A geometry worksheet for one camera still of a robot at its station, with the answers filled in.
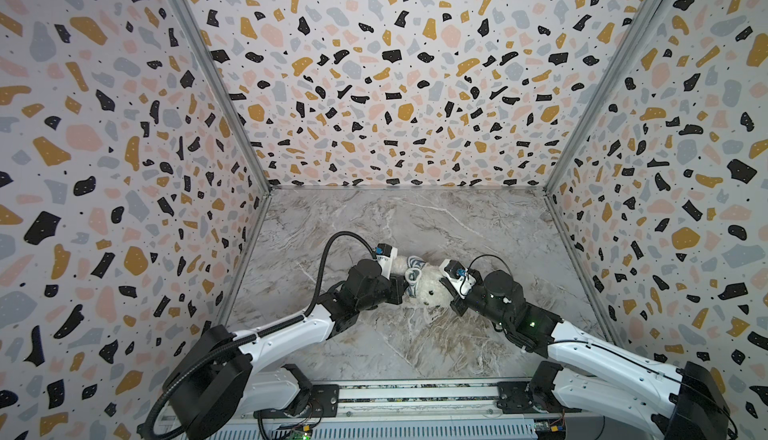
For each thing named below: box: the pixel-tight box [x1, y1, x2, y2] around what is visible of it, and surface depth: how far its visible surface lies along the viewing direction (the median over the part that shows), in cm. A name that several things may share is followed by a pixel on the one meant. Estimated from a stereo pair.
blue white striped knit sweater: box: [404, 255, 426, 298], surface depth 80 cm
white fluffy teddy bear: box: [390, 255, 454, 309], surface depth 78 cm
